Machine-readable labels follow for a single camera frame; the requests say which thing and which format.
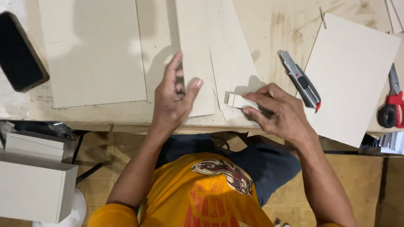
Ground person's right hand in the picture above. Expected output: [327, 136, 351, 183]
[241, 83, 317, 147]

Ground person's left hand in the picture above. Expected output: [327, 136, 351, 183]
[151, 51, 204, 135]

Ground small cut cardboard piece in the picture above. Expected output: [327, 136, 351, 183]
[227, 93, 260, 111]

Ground thin dark pen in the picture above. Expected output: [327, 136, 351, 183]
[236, 107, 274, 115]

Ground grey utility knife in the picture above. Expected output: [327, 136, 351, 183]
[279, 50, 322, 114]

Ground dark blue shorts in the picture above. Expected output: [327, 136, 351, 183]
[155, 132, 302, 207]

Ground narrow grey cardboard strip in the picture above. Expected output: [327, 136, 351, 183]
[175, 0, 216, 118]

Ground rectangular grey cardboard sheet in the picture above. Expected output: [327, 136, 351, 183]
[295, 13, 402, 149]

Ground notched grey cardboard sheet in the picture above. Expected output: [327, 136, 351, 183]
[208, 0, 267, 122]

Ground large grey cardboard sheet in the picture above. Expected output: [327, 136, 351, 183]
[37, 0, 148, 109]

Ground yellow printed shirt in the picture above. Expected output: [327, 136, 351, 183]
[87, 153, 345, 227]

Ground stack of white folded cards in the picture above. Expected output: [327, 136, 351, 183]
[374, 131, 404, 155]

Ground black plastic bag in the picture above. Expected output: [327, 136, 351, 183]
[0, 120, 80, 141]

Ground small stack of grey boards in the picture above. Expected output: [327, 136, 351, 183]
[4, 131, 77, 162]

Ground white plastic stool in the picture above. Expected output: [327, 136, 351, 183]
[32, 187, 88, 227]

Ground black smartphone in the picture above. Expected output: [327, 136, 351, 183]
[0, 11, 50, 92]

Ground large stack of grey boards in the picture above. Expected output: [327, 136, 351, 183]
[0, 151, 78, 224]

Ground black metal frame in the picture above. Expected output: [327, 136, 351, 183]
[71, 131, 105, 185]

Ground red handled scissors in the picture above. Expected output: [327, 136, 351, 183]
[377, 63, 404, 129]

